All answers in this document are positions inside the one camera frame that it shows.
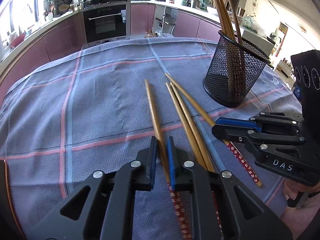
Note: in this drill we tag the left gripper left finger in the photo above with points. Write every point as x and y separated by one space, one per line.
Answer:
146 172

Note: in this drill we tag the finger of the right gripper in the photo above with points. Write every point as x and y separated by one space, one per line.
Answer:
232 133
239 123

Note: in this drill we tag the purple plaid tablecloth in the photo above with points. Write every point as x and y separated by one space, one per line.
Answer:
89 111

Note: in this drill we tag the right hand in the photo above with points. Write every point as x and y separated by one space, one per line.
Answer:
298 219

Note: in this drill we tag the black built-in oven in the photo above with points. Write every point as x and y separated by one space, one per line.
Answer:
105 22

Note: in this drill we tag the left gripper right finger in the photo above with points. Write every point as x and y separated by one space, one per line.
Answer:
179 176

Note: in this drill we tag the wooden chopstick red patterned end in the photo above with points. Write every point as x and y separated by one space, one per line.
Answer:
233 17

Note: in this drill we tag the pink bowl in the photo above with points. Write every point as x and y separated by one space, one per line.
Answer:
18 40

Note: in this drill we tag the chopstick with red flower end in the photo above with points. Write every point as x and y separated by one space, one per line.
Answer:
211 123

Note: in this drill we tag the wooden chopstick plain brown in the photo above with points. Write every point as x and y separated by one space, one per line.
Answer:
225 21

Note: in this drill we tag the black mesh utensil holder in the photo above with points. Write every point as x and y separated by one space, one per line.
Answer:
234 69

